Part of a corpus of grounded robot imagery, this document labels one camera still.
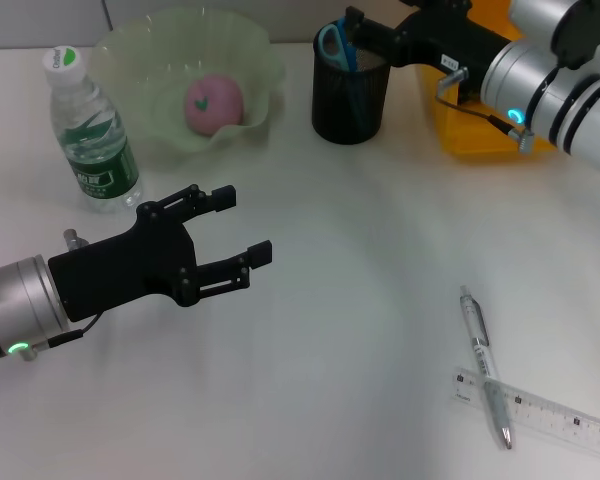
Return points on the pink toy peach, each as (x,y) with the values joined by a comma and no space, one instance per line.
(212,102)

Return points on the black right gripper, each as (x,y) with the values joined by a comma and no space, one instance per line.
(445,40)

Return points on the black mesh pen cup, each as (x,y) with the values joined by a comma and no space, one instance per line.
(352,110)

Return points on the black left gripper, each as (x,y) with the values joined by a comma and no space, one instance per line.
(120,272)

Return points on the clear silver ballpoint pen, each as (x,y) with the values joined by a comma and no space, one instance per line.
(480,345)

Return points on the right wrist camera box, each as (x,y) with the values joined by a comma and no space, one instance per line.
(545,20)

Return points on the yellow plastic bin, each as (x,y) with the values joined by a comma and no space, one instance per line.
(475,135)

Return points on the translucent green fruit plate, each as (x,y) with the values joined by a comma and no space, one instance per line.
(145,75)

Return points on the clear plastic ruler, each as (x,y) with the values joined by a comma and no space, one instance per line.
(555,417)

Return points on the clear green-label water bottle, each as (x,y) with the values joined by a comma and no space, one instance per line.
(100,170)

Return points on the blue scissors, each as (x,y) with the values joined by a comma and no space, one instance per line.
(347,55)

